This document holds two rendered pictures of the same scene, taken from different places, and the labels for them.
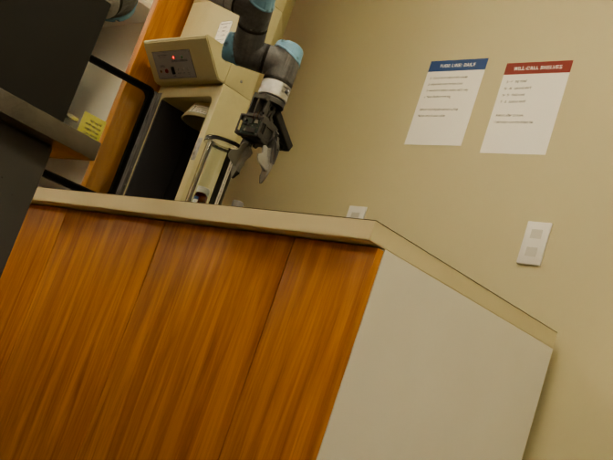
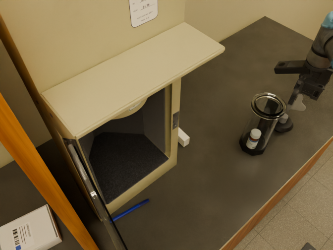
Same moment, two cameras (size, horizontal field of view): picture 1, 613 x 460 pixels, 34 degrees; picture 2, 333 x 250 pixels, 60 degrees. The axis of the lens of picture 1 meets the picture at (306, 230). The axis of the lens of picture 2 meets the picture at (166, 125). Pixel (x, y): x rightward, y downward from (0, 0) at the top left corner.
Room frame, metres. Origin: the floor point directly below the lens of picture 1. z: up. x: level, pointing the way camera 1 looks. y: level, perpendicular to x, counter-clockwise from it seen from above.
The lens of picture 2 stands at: (2.78, 0.90, 1.84)
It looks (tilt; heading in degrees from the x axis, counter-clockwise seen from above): 51 degrees down; 272
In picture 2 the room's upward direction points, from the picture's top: straight up
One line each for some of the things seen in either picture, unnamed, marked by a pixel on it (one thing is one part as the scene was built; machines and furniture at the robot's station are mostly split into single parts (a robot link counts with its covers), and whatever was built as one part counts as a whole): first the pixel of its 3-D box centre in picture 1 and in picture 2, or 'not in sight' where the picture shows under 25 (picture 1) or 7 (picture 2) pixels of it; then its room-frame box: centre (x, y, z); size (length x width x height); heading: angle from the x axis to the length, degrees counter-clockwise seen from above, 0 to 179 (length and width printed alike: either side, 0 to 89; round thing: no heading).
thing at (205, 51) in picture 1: (182, 61); (141, 89); (2.84, 0.52, 1.46); 0.32 x 0.12 x 0.10; 43
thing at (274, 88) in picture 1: (275, 93); (321, 55); (2.34, 0.18, 1.29); 0.08 x 0.08 x 0.05
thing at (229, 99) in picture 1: (211, 128); (101, 89); (2.96, 0.38, 1.33); 0.32 x 0.25 x 0.77; 43
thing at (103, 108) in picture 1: (89, 126); (115, 243); (2.90, 0.72, 1.19); 0.30 x 0.01 x 0.40; 123
